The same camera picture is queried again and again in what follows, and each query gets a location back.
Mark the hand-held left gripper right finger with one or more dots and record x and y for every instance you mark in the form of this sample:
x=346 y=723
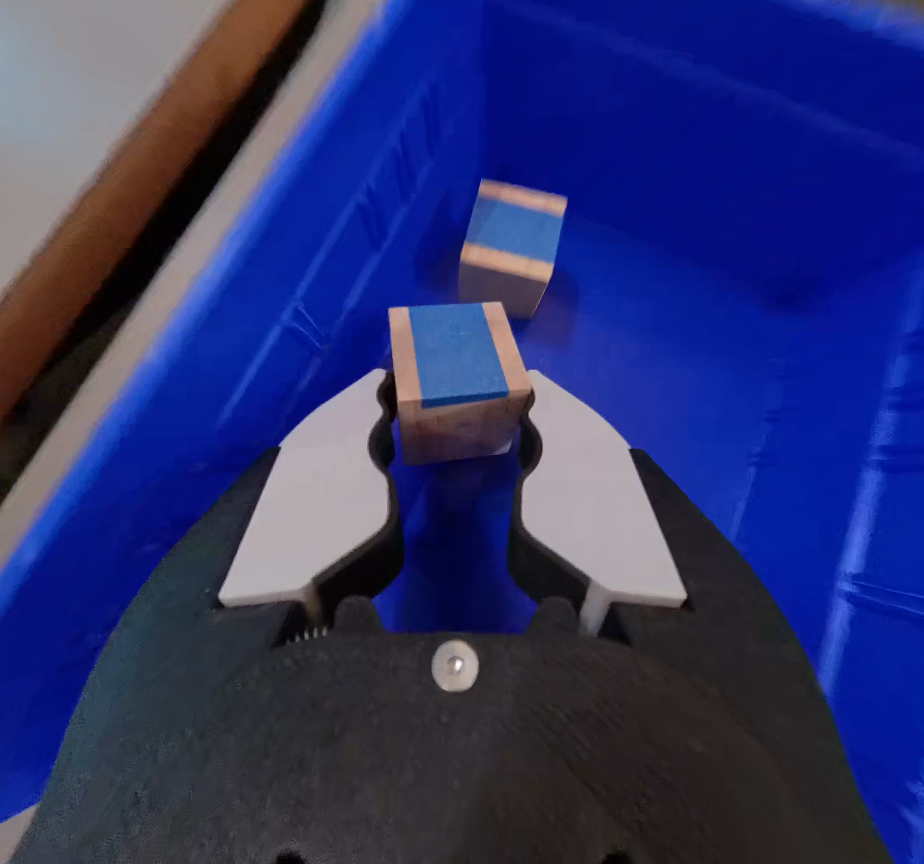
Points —
x=599 y=510

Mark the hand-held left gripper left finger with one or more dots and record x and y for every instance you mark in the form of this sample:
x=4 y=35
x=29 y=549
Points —
x=310 y=510

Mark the wooden cube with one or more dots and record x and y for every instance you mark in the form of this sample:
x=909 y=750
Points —
x=512 y=228
x=455 y=351

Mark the blue plastic bin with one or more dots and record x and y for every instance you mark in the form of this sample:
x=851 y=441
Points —
x=686 y=156

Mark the grey desk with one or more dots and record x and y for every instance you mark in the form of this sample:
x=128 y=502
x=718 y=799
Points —
x=202 y=236

